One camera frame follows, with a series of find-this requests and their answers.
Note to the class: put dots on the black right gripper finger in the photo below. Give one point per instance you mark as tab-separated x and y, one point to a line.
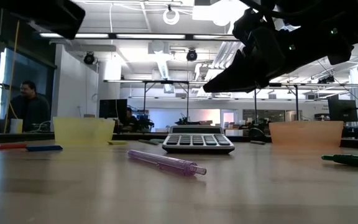
238	71
247	86

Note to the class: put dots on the teal pencil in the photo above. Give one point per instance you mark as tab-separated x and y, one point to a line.
160	140

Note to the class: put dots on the translucent purple pen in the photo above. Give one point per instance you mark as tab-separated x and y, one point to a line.
166	161

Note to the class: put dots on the green marker pen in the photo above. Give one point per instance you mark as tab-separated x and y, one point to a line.
353	160

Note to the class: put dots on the blue eraser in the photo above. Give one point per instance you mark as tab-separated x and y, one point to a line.
43	148

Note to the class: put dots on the red marker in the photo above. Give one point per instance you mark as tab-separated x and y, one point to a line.
5	146

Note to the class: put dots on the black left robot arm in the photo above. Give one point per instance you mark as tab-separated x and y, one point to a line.
51	15

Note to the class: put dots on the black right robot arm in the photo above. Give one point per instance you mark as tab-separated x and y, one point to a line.
322	18

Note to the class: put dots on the black metal gantry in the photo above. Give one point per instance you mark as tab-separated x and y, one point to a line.
255	102
145	102

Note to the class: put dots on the black ceiling spotlight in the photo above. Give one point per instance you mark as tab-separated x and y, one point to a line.
89	58
191	55

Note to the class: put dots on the silver desk calculator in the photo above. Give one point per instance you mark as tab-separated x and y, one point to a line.
197	140

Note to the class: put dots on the orange translucent plastic bin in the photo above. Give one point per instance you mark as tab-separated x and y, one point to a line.
306	133

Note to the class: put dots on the black computer monitor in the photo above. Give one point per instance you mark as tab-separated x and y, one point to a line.
342	110
113	108

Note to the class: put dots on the yellow translucent plastic bin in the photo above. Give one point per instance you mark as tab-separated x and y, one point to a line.
82	130

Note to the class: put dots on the pale paper cup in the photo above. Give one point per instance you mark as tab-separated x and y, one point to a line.
15	126

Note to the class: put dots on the black aluminium table frame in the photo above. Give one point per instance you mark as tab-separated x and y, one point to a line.
141	137

